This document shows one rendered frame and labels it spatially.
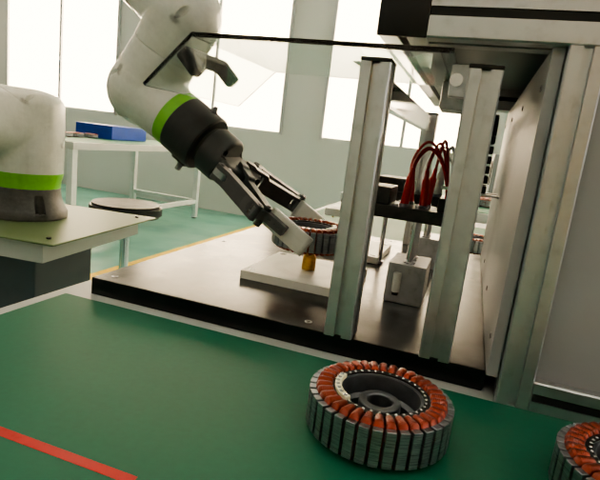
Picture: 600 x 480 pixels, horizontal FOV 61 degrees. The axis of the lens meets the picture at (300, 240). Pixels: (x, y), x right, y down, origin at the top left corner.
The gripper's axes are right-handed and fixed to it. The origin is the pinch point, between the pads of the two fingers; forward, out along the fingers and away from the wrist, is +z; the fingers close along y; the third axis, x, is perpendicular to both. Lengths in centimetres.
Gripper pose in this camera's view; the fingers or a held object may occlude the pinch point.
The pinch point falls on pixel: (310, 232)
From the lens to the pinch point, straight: 75.1
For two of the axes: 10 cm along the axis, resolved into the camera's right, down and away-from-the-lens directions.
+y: -3.2, 1.5, -9.4
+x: 5.8, -7.5, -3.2
